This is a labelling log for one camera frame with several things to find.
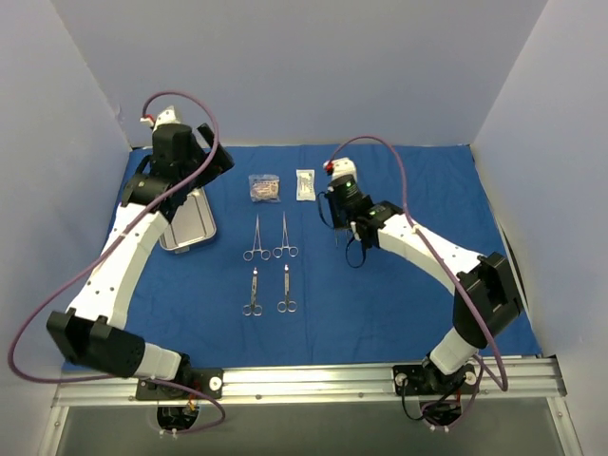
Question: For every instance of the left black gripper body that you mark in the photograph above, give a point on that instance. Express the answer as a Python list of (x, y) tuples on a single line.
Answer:
[(212, 148)]

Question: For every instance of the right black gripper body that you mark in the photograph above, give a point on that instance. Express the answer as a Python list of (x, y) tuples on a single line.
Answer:
[(338, 220)]

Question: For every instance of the white paper packet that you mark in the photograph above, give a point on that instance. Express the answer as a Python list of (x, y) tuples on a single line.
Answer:
[(305, 185)]

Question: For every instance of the steel hemostat forceps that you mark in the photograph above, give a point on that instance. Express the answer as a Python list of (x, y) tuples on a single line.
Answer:
[(257, 250), (285, 248)]

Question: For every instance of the steel instrument tray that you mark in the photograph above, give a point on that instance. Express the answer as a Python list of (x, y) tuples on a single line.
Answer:
[(192, 225)]

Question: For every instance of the purple printed packet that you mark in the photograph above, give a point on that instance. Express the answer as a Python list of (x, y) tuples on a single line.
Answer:
[(264, 188)]

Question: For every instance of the blue surgical drape cloth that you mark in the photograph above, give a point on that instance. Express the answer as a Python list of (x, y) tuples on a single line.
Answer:
[(352, 307)]

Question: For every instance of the steel surgical scissors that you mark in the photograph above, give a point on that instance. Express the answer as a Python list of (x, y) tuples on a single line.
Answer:
[(287, 305), (253, 308)]

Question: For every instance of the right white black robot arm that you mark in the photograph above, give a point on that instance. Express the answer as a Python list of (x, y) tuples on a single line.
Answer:
[(486, 297)]

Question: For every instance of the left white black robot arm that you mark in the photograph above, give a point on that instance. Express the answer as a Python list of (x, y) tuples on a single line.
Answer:
[(91, 331)]

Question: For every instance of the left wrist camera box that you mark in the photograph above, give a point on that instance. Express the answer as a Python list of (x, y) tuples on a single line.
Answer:
[(171, 141)]

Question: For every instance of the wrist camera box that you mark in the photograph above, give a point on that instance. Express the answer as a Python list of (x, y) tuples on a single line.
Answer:
[(171, 141), (345, 191)]

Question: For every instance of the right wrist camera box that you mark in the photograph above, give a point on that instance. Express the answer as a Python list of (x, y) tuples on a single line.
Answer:
[(345, 191)]

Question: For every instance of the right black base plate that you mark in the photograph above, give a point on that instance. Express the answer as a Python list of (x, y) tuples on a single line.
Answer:
[(425, 379)]

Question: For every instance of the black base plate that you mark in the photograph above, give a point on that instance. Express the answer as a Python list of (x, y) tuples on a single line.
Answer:
[(207, 381), (425, 379)]

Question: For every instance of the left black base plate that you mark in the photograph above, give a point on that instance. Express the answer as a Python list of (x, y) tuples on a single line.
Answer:
[(207, 381)]

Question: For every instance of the front aluminium rail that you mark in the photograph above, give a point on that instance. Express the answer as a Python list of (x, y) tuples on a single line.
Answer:
[(528, 377)]

